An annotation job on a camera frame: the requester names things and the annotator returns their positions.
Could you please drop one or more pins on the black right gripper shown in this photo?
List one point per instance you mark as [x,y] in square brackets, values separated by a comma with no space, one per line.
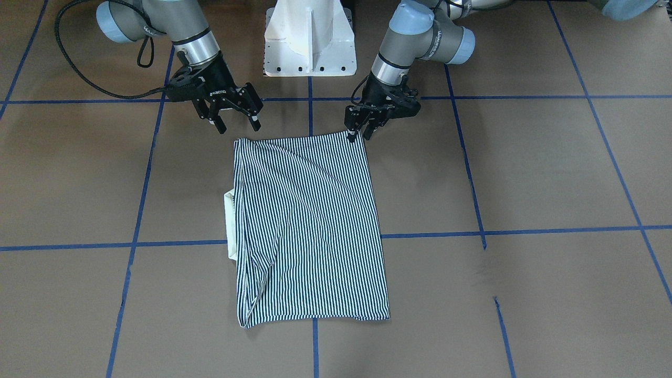
[219,84]

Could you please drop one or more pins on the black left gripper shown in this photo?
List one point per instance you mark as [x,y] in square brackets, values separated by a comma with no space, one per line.
[403,103]

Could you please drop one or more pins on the navy white striped polo shirt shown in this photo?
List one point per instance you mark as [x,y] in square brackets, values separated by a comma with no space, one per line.
[304,227]

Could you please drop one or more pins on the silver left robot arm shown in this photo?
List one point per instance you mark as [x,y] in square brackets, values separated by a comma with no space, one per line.
[517,50]

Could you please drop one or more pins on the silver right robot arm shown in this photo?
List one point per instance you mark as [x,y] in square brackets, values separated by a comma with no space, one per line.
[182,21]

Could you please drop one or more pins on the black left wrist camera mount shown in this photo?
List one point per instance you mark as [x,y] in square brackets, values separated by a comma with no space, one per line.
[402,102]

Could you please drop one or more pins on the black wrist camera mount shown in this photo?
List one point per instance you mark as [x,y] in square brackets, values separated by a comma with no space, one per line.
[402,102]
[185,85]

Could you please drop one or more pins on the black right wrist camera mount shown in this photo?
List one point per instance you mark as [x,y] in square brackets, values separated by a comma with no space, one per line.
[185,85]

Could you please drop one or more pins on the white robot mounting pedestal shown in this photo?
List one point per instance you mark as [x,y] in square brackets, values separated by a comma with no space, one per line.
[309,39]

